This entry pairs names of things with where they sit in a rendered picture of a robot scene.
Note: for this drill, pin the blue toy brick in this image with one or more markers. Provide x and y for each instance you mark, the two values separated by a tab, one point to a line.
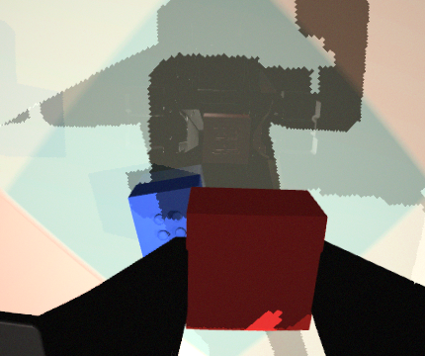
159	210

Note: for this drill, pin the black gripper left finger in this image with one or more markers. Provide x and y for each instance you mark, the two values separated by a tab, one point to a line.
140	311

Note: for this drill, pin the red block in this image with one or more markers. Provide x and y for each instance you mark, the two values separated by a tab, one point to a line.
253	256

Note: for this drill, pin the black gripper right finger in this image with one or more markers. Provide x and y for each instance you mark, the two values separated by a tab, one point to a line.
363	309

